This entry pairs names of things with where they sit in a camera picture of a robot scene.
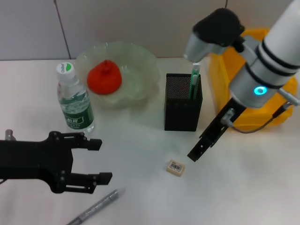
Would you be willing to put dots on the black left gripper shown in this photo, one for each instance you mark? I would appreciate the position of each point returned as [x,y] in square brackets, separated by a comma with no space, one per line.
[35,159]

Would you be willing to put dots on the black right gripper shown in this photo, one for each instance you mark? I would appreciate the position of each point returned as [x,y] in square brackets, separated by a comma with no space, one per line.
[220,124]

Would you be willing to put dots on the clear green-label water bottle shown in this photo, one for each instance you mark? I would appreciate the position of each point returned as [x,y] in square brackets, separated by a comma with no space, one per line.
[77,112]

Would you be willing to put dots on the mint green utility knife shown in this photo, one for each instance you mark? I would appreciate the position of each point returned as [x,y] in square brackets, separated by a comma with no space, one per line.
[194,79]

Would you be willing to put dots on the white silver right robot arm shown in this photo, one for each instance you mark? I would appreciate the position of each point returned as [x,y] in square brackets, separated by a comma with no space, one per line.
[276,47]

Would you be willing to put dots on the beige eraser with barcode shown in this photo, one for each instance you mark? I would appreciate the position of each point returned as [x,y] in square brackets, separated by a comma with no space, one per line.
[174,168]

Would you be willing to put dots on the black mesh pen holder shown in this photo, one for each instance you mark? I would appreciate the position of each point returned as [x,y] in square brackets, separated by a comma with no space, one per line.
[182,114]

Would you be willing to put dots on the grey pen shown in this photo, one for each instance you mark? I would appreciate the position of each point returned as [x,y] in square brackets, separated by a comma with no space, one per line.
[98,206]

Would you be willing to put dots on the pale green glass fruit plate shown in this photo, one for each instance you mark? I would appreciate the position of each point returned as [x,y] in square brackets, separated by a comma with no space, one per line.
[138,70]

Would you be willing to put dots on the yellow plastic bin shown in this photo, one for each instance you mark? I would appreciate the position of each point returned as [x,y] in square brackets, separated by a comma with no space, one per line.
[220,77]

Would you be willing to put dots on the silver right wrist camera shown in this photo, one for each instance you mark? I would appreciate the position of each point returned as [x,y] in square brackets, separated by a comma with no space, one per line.
[218,25]

